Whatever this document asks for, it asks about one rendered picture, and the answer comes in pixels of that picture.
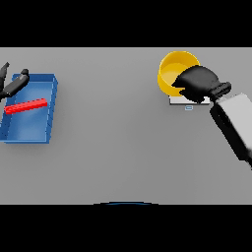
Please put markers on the pale square measuring scale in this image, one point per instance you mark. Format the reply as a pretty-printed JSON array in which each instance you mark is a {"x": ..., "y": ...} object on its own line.
[{"x": 190, "y": 100}]

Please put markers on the blue tray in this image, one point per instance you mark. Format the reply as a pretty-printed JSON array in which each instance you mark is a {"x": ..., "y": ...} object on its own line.
[{"x": 29, "y": 121}]

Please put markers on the yellow bowl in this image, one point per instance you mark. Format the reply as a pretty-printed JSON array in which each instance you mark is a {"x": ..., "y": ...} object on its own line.
[{"x": 174, "y": 70}]

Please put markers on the dark left robot hand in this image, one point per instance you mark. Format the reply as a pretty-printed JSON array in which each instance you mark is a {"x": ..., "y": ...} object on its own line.
[{"x": 14, "y": 85}]

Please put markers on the dark right robot hand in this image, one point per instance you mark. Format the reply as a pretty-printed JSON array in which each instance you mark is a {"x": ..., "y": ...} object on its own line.
[{"x": 198, "y": 82}]

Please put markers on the red beaker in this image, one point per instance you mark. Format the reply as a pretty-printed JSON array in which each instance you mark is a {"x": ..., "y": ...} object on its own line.
[{"x": 26, "y": 106}]

